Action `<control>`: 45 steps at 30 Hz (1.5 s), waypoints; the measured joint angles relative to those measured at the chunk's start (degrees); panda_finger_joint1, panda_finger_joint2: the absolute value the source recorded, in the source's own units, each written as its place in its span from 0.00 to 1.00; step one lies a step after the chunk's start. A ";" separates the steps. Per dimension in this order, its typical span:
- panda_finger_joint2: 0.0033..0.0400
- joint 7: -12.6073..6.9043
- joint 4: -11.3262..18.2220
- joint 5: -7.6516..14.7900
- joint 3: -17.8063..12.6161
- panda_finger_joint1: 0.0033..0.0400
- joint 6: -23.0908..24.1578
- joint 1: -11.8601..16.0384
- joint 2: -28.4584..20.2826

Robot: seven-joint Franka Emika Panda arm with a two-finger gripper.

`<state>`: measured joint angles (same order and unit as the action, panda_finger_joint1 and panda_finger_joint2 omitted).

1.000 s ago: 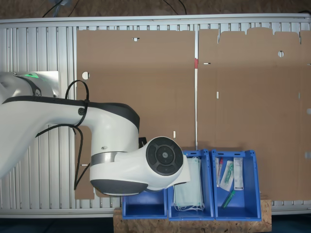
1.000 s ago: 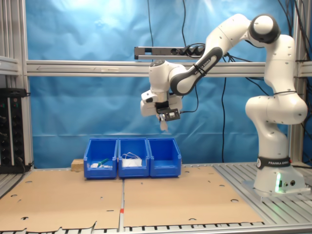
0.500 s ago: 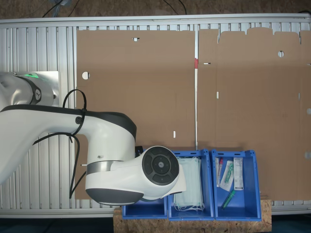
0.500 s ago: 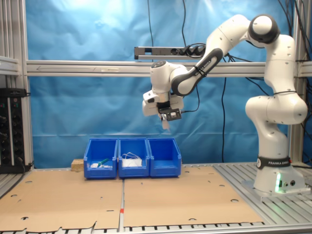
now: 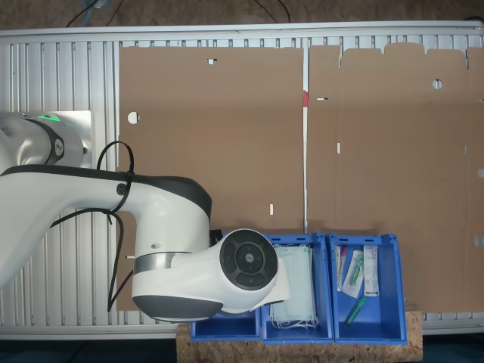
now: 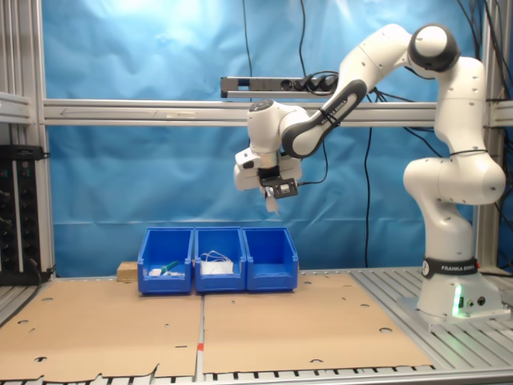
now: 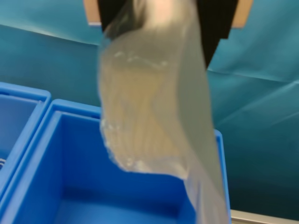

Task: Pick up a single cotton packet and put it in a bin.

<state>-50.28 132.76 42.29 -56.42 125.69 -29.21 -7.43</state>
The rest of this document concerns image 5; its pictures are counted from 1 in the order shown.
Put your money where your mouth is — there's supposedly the stack of pale face masks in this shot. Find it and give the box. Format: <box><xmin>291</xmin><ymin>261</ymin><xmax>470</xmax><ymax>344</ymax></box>
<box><xmin>270</xmin><ymin>244</ymin><xmax>320</xmax><ymax>330</ymax></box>

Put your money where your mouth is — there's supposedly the blue bin holding masks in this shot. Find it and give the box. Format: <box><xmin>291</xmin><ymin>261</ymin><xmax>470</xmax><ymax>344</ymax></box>
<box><xmin>258</xmin><ymin>231</ymin><xmax>335</xmax><ymax>345</ymax></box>

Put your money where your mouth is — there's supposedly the packet with red-capped tube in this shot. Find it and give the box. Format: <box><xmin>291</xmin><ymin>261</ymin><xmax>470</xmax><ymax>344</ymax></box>
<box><xmin>334</xmin><ymin>244</ymin><xmax>348</xmax><ymax>292</ymax></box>

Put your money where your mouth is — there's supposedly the chipboard wood slab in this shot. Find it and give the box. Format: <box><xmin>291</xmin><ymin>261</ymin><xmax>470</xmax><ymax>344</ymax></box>
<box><xmin>175</xmin><ymin>309</ymin><xmax>424</xmax><ymax>363</ymax></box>

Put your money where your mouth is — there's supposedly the blue bin holding gauze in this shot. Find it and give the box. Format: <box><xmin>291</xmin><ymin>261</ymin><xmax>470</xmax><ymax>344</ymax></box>
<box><xmin>190</xmin><ymin>228</ymin><xmax>262</xmax><ymax>340</ymax></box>

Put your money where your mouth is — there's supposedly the packet with green syringe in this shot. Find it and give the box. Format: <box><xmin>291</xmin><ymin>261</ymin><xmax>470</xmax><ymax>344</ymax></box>
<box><xmin>341</xmin><ymin>249</ymin><xmax>365</xmax><ymax>299</ymax></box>

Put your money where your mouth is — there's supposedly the loose green syringe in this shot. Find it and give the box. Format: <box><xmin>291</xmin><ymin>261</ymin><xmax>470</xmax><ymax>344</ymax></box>
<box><xmin>344</xmin><ymin>296</ymin><xmax>367</xmax><ymax>327</ymax></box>

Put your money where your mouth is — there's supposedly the long white printed packet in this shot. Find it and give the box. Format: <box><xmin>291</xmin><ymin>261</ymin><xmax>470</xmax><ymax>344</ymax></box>
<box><xmin>363</xmin><ymin>244</ymin><xmax>380</xmax><ymax>298</ymax></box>

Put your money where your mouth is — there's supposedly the blue bin holding syringes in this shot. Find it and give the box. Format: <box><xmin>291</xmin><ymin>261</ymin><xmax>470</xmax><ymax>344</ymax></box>
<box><xmin>327</xmin><ymin>232</ymin><xmax>408</xmax><ymax>345</ymax></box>

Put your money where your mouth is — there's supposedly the brown cardboard sheet with notches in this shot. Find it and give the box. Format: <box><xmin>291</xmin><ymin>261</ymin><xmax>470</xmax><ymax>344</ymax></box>
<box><xmin>306</xmin><ymin>42</ymin><xmax>484</xmax><ymax>314</ymax></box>

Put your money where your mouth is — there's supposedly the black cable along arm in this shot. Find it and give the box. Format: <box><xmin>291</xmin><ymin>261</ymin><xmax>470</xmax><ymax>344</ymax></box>
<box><xmin>48</xmin><ymin>141</ymin><xmax>136</xmax><ymax>313</ymax></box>

